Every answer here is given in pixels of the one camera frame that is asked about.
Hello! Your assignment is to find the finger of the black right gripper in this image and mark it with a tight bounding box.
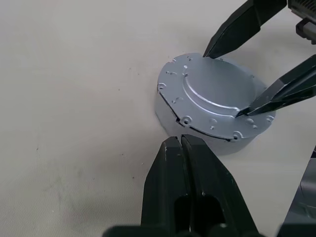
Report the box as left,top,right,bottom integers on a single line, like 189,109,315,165
202,0,290,59
235,54,316,118

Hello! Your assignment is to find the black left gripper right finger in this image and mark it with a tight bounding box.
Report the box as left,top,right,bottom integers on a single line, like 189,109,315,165
181,134,259,229

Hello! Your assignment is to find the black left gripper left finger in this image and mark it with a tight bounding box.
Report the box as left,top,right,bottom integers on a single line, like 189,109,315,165
141,136,193,228

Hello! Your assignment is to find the grey motor cover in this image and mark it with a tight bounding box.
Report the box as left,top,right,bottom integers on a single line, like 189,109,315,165
157,51,277,143

